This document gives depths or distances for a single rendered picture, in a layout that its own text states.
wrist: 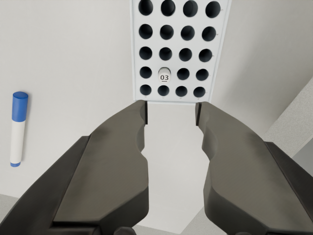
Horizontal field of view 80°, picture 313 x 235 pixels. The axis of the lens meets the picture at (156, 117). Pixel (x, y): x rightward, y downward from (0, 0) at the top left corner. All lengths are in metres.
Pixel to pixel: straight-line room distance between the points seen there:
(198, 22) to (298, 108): 1.22
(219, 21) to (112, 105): 0.16
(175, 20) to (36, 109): 0.22
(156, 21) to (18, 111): 0.21
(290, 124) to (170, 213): 1.12
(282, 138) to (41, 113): 1.37
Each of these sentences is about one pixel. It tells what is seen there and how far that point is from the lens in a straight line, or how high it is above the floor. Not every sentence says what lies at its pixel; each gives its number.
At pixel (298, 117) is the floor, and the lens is 1.41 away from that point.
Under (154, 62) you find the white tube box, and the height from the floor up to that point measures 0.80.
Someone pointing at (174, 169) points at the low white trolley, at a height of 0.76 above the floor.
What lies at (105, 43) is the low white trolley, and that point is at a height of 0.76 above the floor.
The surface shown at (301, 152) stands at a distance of 0.23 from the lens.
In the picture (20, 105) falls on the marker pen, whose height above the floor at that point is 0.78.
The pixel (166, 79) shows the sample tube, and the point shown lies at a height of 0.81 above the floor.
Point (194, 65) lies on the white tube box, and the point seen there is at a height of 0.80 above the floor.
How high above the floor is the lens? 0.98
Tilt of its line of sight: 58 degrees down
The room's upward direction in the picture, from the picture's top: 177 degrees counter-clockwise
